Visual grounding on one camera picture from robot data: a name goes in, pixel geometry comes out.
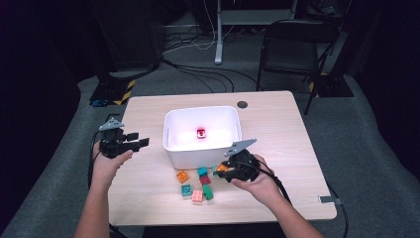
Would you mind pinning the white standing desk frame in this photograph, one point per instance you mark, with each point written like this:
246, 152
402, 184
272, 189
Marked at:
218, 33

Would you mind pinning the green square toy building block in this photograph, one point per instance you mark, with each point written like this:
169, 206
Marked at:
186, 190

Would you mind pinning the teal blue toy building block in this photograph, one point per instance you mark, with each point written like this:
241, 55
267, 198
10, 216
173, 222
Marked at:
202, 171

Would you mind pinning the green oblong toy building block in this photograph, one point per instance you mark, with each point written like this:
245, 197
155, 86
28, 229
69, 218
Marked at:
207, 192

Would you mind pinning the bright red toy building block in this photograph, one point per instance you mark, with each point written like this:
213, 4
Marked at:
201, 133

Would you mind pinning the white plastic bin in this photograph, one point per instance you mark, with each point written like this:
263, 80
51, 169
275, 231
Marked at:
198, 158

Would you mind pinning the small blue device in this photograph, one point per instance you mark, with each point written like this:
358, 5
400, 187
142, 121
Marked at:
99, 103

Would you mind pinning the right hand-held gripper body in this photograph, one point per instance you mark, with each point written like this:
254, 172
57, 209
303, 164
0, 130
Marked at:
246, 165

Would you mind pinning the person's right hand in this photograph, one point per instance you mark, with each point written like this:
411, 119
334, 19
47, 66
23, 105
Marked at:
261, 186

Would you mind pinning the grey metal bracket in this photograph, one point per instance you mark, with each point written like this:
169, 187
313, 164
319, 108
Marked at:
327, 199

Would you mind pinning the black stand base plate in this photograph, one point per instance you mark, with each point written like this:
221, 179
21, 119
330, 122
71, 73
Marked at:
333, 86

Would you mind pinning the black hazard striped stand base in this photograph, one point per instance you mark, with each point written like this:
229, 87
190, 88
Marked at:
109, 89

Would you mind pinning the large black case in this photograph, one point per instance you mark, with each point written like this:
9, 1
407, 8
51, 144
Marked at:
132, 36

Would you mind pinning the dark red toy building block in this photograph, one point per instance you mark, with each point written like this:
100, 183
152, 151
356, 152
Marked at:
205, 180

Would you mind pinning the salmon pink toy building block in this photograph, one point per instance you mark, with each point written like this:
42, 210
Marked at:
197, 196

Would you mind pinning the person's left hand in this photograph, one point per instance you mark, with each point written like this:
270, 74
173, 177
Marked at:
104, 168

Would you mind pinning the orange toy building block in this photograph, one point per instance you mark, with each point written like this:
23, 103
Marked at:
222, 168
182, 177

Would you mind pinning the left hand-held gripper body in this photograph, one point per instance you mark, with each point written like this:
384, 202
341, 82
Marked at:
112, 145

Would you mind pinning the person's dark clothing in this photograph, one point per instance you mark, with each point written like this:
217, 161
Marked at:
211, 232

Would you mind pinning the black folding chair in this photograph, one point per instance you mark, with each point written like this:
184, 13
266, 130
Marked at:
290, 56

